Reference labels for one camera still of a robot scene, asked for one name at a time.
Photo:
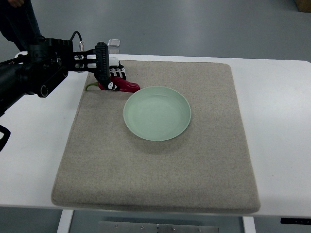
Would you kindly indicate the white table leg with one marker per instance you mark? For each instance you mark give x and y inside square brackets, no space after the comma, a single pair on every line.
[65,221]
[248,224]

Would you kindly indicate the cardboard box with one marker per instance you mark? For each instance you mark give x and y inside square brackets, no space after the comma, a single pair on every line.
[303,5]

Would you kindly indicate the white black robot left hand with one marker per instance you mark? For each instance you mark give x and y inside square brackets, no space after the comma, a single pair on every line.
[116,69]

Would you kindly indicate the floor socket plate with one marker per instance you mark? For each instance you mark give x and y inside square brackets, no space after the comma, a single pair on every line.
[113,51]
[114,43]

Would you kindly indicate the person in dark clothes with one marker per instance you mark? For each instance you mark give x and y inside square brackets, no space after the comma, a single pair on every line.
[18,23]

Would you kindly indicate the floor socket plate upper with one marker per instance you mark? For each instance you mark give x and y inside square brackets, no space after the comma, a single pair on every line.
[114,43]

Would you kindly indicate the white table leg left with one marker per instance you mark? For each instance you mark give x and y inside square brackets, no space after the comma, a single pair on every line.
[65,221]

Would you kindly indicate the light green plate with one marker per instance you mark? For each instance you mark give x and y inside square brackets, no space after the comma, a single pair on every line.
[157,113]

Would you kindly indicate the black table control panel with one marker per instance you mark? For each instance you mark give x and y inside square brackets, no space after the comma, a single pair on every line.
[296,221]

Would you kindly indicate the floor socket plate lower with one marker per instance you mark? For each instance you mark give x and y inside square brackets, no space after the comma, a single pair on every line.
[113,51]

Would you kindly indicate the red chili pepper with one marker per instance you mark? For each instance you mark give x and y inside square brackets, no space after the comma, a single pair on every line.
[129,87]

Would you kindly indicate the beige felt mat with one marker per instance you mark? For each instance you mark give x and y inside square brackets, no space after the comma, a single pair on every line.
[206,169]

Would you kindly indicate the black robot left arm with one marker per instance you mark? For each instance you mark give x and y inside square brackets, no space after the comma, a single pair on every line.
[47,63]

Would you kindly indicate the white table leg right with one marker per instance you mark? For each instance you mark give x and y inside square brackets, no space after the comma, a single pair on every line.
[248,224]

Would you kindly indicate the metal crossbar under table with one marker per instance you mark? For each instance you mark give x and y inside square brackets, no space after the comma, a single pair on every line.
[131,227]

